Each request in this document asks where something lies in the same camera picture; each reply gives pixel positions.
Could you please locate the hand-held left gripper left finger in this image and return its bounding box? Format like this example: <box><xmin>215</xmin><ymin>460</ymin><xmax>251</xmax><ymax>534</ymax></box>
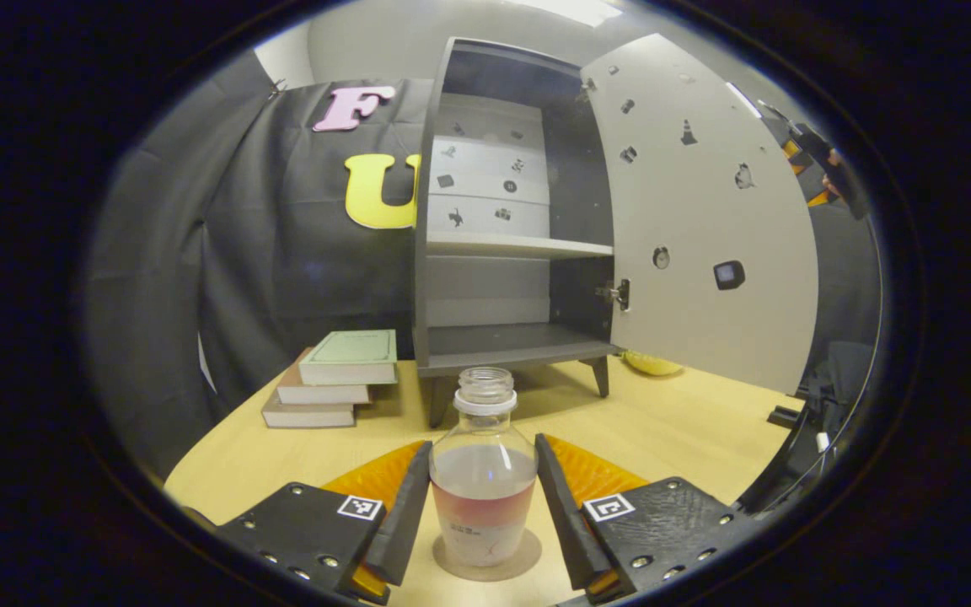
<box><xmin>216</xmin><ymin>440</ymin><xmax>434</xmax><ymax>604</ymax></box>

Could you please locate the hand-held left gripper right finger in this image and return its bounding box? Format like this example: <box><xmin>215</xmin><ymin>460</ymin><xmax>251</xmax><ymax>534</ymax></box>
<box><xmin>534</xmin><ymin>433</ymin><xmax>760</xmax><ymax>604</ymax></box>

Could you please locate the round brown coaster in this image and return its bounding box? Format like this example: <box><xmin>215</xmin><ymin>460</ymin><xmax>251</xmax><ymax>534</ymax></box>
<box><xmin>432</xmin><ymin>529</ymin><xmax>543</xmax><ymax>583</ymax></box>

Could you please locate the clear bottle with red label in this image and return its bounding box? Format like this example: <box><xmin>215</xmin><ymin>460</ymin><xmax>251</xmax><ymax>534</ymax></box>
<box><xmin>429</xmin><ymin>367</ymin><xmax>539</xmax><ymax>581</ymax></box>

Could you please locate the light grey cabinet door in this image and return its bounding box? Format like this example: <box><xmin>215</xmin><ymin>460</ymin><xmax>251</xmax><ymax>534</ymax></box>
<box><xmin>580</xmin><ymin>34</ymin><xmax>819</xmax><ymax>395</ymax></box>

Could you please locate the grey cabinet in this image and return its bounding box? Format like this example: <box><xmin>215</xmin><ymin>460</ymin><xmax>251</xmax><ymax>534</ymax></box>
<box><xmin>412</xmin><ymin>36</ymin><xmax>621</xmax><ymax>427</ymax></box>

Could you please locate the yellow plush toy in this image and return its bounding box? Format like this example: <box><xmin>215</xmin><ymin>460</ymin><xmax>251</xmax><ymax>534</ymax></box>
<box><xmin>623</xmin><ymin>350</ymin><xmax>684</xmax><ymax>377</ymax></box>

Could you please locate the green book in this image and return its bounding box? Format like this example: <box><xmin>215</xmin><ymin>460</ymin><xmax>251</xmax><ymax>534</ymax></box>
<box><xmin>298</xmin><ymin>330</ymin><xmax>399</xmax><ymax>386</ymax></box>

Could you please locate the black backdrop cloth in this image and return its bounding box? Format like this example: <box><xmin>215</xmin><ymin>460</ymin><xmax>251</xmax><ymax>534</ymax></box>
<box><xmin>85</xmin><ymin>51</ymin><xmax>882</xmax><ymax>481</ymax></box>

